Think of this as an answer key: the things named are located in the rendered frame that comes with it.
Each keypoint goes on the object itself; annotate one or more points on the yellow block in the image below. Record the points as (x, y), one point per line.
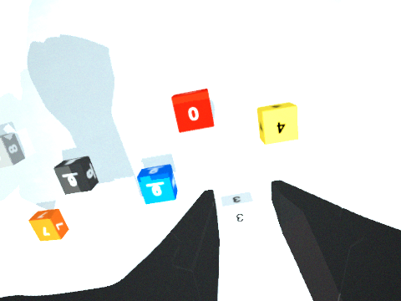
(278, 123)

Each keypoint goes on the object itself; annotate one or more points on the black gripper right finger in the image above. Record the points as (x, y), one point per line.
(341, 255)

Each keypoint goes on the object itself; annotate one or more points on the red block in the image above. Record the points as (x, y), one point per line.
(193, 110)

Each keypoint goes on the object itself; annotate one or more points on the grey block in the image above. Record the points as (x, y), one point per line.
(76, 175)
(10, 151)

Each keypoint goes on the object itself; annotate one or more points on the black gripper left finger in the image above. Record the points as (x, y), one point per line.
(184, 267)

